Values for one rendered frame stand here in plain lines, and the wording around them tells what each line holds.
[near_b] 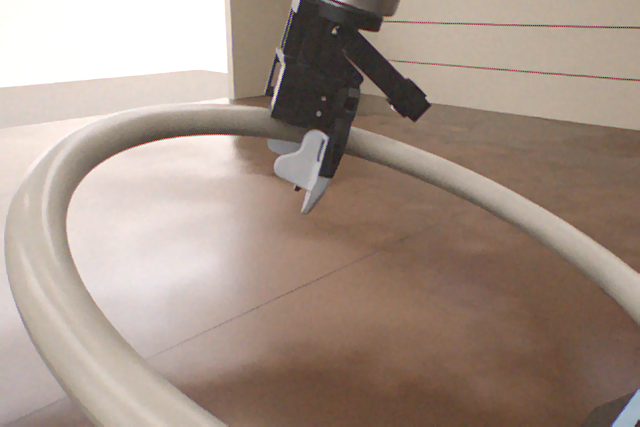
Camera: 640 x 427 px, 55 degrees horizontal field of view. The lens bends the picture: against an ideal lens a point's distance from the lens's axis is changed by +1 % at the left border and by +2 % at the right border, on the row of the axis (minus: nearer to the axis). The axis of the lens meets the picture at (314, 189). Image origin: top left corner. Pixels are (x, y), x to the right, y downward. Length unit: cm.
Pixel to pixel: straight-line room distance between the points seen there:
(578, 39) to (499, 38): 89
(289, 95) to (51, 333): 37
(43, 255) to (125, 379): 9
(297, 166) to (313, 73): 10
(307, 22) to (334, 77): 6
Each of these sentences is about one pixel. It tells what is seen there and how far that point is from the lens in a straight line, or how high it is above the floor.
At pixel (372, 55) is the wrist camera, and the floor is 127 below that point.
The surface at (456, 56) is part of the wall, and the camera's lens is 780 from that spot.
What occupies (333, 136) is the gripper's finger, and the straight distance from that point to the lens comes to 59.
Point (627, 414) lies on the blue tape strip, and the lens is 91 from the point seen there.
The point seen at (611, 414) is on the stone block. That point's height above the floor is 79.
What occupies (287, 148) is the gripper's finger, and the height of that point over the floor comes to 116.
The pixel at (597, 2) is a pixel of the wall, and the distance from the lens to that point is 709.
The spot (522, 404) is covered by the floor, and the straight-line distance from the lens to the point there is 230.
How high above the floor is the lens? 132
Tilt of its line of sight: 18 degrees down
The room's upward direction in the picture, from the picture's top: straight up
